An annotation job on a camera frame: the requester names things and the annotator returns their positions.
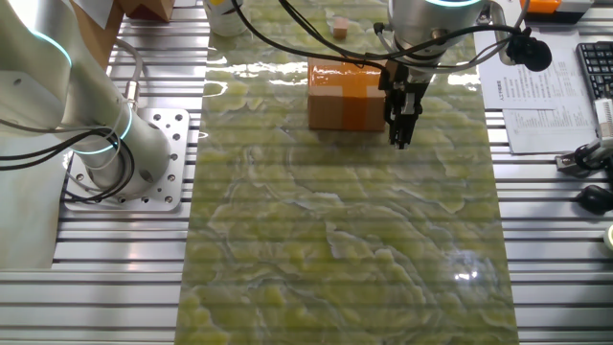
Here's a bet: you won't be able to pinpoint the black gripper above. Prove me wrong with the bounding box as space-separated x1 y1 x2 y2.
377 60 435 150

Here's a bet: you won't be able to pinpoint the cardboard box with orange tape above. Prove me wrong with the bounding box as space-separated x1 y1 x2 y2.
306 57 388 133

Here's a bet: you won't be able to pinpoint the small wooden cube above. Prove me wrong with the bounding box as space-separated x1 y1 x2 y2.
331 17 350 40

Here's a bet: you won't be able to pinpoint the large printed paper sheet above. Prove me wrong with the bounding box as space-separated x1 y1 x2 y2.
473 26 595 111

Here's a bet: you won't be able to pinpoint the green marble pattern mat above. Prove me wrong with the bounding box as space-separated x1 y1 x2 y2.
174 0 521 345

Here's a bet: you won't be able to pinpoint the small printed paper sheet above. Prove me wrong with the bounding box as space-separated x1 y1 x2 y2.
501 107 600 155

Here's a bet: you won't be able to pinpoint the silver metal clamp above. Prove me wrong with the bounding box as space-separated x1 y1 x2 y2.
555 138 613 179

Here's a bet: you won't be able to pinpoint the orange and black device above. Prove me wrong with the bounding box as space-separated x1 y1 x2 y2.
519 0 595 25

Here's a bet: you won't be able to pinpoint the black keyboard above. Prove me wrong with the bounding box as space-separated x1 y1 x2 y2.
576 41 613 103

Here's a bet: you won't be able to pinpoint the white ribbed device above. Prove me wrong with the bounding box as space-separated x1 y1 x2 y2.
593 98 613 141

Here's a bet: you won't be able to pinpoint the white cylindrical can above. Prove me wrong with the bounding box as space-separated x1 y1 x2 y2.
202 0 251 38

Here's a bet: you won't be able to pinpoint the black computer mouse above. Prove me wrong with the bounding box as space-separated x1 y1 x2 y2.
576 184 613 216

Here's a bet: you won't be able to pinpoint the large brown cardboard box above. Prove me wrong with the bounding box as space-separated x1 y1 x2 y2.
70 0 125 71

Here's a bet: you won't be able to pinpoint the white paper label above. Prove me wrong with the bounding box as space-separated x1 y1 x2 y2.
71 0 116 30

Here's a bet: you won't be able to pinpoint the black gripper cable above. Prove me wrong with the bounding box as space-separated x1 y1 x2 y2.
229 0 533 73

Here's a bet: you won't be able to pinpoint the black round cable holder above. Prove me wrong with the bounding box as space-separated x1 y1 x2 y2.
506 27 554 73

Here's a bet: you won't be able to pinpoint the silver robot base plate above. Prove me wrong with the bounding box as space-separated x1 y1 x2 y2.
63 107 192 213

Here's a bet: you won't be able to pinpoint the gray cable with metal connector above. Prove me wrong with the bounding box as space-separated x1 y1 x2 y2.
113 37 146 112

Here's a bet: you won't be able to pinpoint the black arm base cables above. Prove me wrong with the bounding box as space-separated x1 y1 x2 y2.
0 125 137 203

